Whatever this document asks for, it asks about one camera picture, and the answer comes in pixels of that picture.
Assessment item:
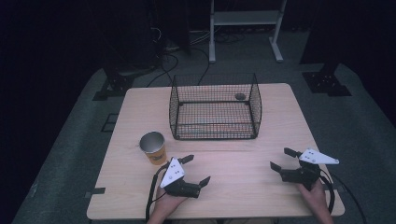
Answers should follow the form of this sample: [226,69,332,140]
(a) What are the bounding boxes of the person's right hand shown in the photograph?
[296,179,329,217]

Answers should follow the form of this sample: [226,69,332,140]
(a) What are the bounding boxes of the black floor tape square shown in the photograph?
[100,113,120,133]

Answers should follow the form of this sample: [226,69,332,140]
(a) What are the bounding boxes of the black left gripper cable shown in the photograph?
[145,163,171,222]

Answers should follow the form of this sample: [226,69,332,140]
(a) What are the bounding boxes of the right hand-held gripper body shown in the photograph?
[280,147,340,191]

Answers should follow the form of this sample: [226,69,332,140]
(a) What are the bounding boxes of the black tape strip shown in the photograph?
[84,187,106,199]

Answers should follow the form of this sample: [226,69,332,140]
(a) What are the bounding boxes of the black wire mesh basket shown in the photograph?
[168,73,263,141]

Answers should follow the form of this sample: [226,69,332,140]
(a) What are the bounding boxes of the black floor cables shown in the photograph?
[145,26,247,89]

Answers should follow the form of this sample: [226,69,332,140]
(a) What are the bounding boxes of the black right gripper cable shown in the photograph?
[319,169,368,224]

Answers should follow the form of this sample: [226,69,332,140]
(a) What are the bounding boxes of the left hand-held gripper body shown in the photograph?
[159,157,202,200]

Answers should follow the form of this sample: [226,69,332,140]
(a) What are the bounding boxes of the white metal stand frame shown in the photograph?
[208,0,289,64]

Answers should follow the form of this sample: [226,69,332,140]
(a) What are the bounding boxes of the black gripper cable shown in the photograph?
[145,163,171,222]
[319,169,368,224]

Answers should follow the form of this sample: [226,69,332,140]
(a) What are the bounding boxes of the person's left hand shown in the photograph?
[151,187,188,219]

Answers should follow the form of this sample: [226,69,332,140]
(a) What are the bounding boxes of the metal cup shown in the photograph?
[138,131,168,166]

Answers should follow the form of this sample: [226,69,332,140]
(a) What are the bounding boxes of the black stand base plate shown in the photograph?
[92,66,135,102]
[301,70,353,98]

